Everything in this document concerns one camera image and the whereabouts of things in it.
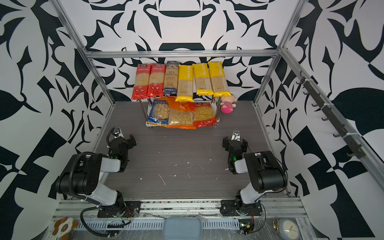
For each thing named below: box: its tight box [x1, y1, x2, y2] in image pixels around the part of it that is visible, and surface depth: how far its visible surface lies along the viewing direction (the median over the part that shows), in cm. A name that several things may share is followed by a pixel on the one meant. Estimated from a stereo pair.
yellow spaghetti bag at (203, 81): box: [193, 63, 214, 96], surface depth 83 cm
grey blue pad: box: [162, 217, 203, 240], surface depth 69 cm
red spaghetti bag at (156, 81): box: [147, 63, 166, 99], surface depth 81 cm
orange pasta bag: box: [165, 96, 197, 130], surface depth 98 cm
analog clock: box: [273, 216, 301, 240], surface depth 68 cm
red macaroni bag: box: [188, 102, 218, 128], surface depth 101 cm
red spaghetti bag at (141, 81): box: [131, 63, 152, 100], surface depth 80 cm
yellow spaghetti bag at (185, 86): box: [175, 64, 195, 103], surface depth 81 cm
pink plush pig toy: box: [220, 95, 237, 114], surface depth 113 cm
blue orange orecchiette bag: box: [146, 96, 171, 127], surface depth 101 cm
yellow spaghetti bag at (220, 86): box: [208, 61, 232, 98], surface depth 81 cm
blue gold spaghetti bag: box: [163, 61, 180, 96], surface depth 83 cm
